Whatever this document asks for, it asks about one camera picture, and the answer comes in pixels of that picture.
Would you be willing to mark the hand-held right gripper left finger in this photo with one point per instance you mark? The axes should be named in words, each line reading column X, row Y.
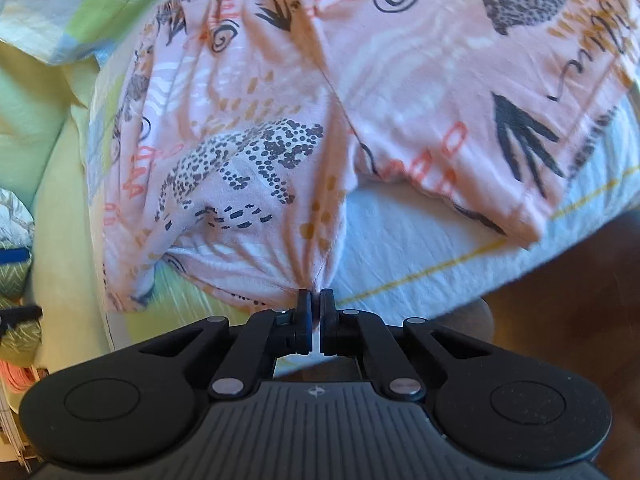
column 303, row 322

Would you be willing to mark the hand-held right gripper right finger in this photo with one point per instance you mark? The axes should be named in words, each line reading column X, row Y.
column 328, row 322

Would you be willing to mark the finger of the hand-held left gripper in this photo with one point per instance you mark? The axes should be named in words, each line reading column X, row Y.
column 22, row 316
column 15, row 257

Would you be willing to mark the pink animal print garment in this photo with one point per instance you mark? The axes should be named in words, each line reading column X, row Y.
column 350, row 85

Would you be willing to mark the green patterned cushion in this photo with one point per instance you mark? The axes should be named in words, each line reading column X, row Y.
column 17, row 285

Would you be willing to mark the grey leaf pattern cushion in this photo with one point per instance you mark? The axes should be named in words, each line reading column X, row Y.
column 12, row 220

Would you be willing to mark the orange striped cloth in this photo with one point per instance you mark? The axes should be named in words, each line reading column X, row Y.
column 20, row 377

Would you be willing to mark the light green sofa cover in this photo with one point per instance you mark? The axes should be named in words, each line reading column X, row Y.
column 60, row 200

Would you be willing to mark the checkered blue green bed sheet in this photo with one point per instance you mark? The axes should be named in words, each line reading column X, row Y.
column 425, row 245

